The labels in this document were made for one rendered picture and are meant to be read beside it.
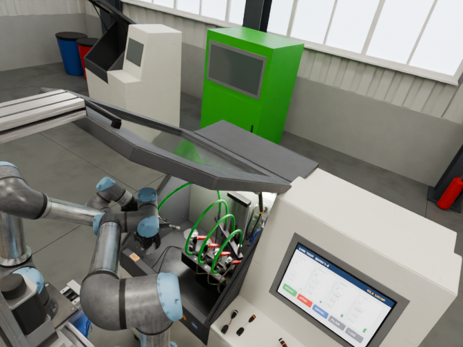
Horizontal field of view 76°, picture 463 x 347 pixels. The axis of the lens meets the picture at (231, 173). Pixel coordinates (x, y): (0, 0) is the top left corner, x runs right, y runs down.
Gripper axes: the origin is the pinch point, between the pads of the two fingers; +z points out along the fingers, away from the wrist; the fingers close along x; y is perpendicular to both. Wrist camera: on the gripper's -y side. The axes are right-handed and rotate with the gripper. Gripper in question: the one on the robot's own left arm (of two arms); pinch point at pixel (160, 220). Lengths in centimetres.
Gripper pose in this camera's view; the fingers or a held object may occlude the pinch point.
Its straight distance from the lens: 158.9
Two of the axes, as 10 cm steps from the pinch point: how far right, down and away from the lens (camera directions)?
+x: 3.0, 3.8, -8.7
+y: -7.3, 6.8, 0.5
